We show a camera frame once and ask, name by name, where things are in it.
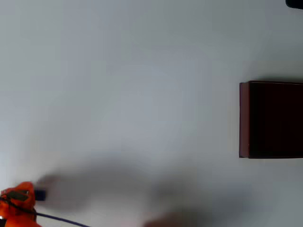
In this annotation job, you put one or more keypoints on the dark red box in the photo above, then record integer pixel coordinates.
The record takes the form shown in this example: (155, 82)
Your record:
(272, 120)

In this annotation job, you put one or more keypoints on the blue lego brick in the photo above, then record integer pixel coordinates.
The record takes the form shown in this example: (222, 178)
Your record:
(40, 195)

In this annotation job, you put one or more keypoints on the black object at corner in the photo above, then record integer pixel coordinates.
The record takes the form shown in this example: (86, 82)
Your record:
(294, 3)

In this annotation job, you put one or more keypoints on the orange gripper with servo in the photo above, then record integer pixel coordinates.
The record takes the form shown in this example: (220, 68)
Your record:
(26, 189)

